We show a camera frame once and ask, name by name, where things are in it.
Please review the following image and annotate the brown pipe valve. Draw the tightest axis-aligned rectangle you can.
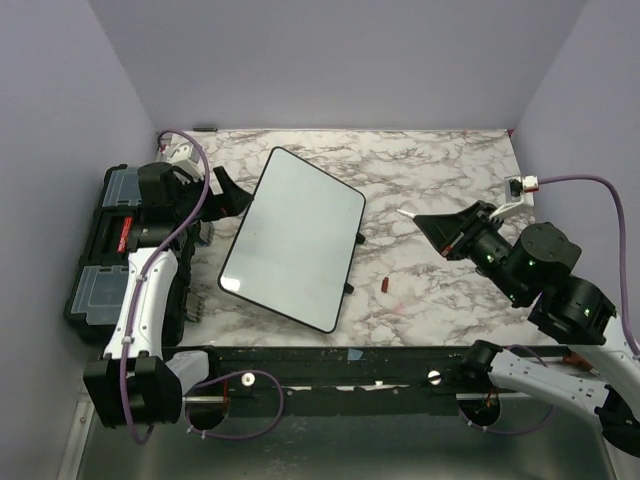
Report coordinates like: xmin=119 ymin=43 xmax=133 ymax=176
xmin=562 ymin=351 xmax=599 ymax=375

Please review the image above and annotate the black framed whiteboard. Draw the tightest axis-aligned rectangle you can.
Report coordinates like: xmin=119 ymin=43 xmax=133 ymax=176
xmin=217 ymin=147 xmax=366 ymax=334

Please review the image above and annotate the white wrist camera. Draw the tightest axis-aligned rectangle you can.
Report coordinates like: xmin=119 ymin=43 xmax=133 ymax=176
xmin=490 ymin=175 xmax=539 ymax=220
xmin=161 ymin=142 xmax=204 ymax=180

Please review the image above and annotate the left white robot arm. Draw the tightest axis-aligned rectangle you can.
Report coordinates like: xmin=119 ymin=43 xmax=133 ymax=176
xmin=83 ymin=162 xmax=252 ymax=429

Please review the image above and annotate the black mounting rail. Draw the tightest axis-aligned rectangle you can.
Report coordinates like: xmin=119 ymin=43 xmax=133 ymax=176
xmin=194 ymin=347 xmax=495 ymax=420

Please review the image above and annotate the black plastic toolbox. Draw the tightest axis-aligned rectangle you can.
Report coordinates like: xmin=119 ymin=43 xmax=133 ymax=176
xmin=63 ymin=163 xmax=182 ymax=346

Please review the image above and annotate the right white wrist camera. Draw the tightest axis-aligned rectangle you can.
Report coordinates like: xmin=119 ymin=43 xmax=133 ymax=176
xmin=490 ymin=175 xmax=539 ymax=220

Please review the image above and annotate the white marker pen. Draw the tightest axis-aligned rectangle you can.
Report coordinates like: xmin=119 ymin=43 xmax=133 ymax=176
xmin=396 ymin=209 xmax=416 ymax=219

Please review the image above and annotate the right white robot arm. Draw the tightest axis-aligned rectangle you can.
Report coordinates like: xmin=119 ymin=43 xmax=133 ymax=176
xmin=411 ymin=201 xmax=639 ymax=456

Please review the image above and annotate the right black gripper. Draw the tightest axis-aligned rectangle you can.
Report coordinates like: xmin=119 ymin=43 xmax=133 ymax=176
xmin=412 ymin=198 xmax=526 ymax=303

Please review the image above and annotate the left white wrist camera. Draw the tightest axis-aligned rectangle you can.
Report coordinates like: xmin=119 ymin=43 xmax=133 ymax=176
xmin=161 ymin=142 xmax=204 ymax=180

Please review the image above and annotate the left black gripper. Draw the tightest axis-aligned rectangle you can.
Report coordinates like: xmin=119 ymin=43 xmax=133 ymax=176
xmin=174 ymin=166 xmax=254 ymax=225

